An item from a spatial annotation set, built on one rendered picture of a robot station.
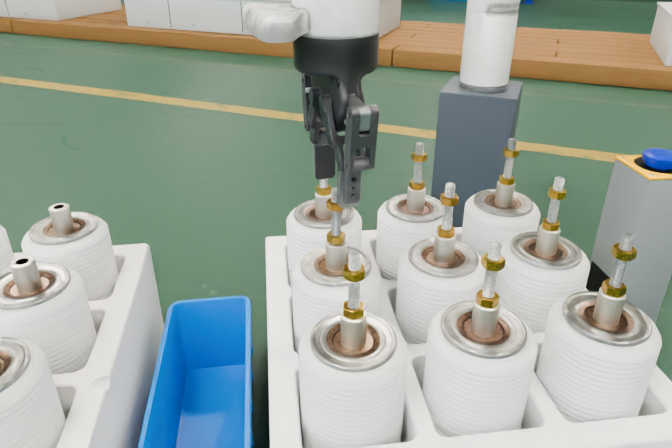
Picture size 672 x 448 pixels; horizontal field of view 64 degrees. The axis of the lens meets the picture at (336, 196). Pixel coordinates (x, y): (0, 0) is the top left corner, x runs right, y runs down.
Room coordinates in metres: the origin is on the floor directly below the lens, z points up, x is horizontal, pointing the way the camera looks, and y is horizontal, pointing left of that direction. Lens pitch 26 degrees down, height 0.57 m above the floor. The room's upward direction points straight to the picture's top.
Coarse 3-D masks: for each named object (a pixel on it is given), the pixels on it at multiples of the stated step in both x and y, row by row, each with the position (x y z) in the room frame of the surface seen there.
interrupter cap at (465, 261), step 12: (432, 240) 0.53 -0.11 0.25; (420, 252) 0.51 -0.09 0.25; (432, 252) 0.51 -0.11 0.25; (456, 252) 0.51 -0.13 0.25; (468, 252) 0.51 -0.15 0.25; (420, 264) 0.48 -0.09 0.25; (432, 264) 0.49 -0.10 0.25; (444, 264) 0.49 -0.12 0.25; (456, 264) 0.49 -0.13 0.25; (468, 264) 0.49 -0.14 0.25; (444, 276) 0.46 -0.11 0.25; (456, 276) 0.46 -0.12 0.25
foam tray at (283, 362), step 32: (288, 288) 0.54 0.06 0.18; (384, 288) 0.54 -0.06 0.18; (288, 320) 0.48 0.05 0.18; (288, 352) 0.43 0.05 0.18; (416, 352) 0.43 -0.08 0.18; (288, 384) 0.39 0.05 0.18; (416, 384) 0.39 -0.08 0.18; (288, 416) 0.35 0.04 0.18; (416, 416) 0.35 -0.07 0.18; (544, 416) 0.35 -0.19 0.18; (640, 416) 0.35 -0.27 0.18
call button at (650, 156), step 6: (648, 150) 0.62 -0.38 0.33; (654, 150) 0.62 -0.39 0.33; (660, 150) 0.62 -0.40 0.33; (666, 150) 0.62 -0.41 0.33; (642, 156) 0.62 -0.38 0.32; (648, 156) 0.61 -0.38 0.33; (654, 156) 0.60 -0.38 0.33; (660, 156) 0.60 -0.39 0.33; (666, 156) 0.60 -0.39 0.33; (648, 162) 0.61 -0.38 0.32; (654, 162) 0.60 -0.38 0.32; (660, 162) 0.59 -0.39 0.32; (666, 162) 0.59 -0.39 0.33; (660, 168) 0.60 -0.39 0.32; (666, 168) 0.60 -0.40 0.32
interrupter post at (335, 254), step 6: (330, 246) 0.48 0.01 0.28; (336, 246) 0.48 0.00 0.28; (342, 246) 0.48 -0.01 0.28; (330, 252) 0.48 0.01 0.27; (336, 252) 0.47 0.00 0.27; (342, 252) 0.48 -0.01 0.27; (330, 258) 0.48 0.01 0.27; (336, 258) 0.47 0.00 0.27; (342, 258) 0.48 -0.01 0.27; (330, 264) 0.48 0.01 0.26; (336, 264) 0.47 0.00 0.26; (342, 264) 0.48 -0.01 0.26; (330, 270) 0.48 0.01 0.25; (336, 270) 0.47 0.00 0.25; (342, 270) 0.48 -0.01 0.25
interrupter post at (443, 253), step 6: (438, 240) 0.49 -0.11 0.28; (444, 240) 0.49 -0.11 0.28; (450, 240) 0.49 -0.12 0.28; (438, 246) 0.49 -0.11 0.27; (444, 246) 0.49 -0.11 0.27; (450, 246) 0.49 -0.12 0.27; (438, 252) 0.49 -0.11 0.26; (444, 252) 0.49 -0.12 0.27; (450, 252) 0.49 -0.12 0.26; (438, 258) 0.49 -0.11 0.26; (444, 258) 0.49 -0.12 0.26; (450, 258) 0.49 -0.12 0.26
